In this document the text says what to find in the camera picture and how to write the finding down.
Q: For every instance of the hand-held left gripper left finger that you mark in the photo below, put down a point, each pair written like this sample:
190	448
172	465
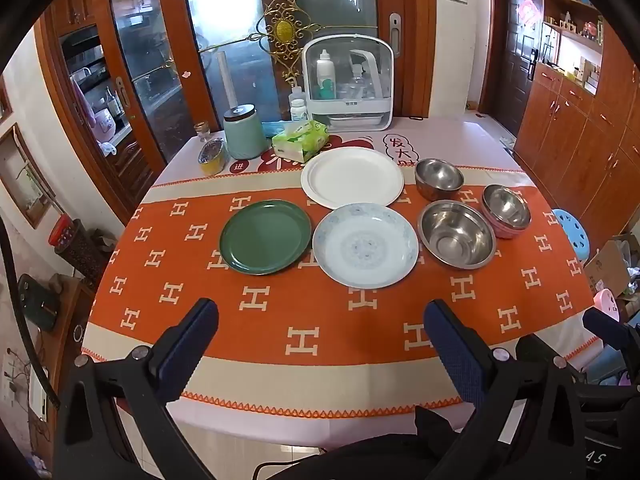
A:
192	340

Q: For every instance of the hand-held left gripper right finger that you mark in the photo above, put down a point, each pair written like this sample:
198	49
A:
452	350

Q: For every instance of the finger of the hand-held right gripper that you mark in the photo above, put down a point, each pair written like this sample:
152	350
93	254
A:
602	322

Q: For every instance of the large steel bowl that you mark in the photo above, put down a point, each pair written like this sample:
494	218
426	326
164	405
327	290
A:
455	235

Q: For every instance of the green plate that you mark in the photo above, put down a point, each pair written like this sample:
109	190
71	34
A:
265	237

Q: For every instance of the pink steel-lined bowl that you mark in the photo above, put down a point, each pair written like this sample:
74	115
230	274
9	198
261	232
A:
505	207

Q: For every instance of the white plate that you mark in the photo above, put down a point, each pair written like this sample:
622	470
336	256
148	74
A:
350	175

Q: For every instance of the pink plastic stool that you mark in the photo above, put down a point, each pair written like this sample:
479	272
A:
607	305

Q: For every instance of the cardboard box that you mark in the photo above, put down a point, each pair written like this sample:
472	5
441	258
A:
605	265

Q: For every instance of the blue plastic stool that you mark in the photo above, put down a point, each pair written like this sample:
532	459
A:
572	232

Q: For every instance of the orange patterned tablecloth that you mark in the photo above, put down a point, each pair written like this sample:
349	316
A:
300	310

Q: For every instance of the light blue patterned plate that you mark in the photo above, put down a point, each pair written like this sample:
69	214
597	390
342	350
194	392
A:
365	247

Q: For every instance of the dark woven basket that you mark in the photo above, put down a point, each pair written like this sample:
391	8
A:
85	255

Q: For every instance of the dark cloth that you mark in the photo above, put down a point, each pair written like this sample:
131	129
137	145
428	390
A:
360	460

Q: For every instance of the small steel bowl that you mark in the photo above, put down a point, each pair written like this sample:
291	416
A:
439	172

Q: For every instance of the yellow round tin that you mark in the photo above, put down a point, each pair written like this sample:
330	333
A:
212	160

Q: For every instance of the small glass jar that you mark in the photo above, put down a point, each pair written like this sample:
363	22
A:
202	132

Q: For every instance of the mint green canister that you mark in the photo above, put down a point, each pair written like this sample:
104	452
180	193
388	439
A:
245	135

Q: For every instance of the light blue packet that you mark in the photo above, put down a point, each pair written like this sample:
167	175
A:
275	128

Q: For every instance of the green tissue pack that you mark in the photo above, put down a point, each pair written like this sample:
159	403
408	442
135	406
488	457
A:
300	140

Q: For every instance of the white pill bottle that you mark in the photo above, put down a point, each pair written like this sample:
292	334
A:
298	110

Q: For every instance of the white paper roll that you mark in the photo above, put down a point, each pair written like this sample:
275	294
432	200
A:
227	80

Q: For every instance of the translucent plastic bottle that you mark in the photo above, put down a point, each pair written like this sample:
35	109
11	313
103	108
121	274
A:
295	92

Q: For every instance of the dark entrance door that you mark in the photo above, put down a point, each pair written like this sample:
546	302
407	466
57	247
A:
515	60

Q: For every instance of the wooden glass sliding door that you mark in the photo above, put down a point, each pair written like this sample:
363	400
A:
150	60

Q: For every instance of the gold metal ornament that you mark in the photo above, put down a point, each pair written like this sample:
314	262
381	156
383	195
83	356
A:
285	30

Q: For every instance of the wooden wall cabinet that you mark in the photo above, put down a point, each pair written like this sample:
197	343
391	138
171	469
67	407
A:
565	135

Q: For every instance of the wooden picture frame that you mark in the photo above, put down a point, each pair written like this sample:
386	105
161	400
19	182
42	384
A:
25	175

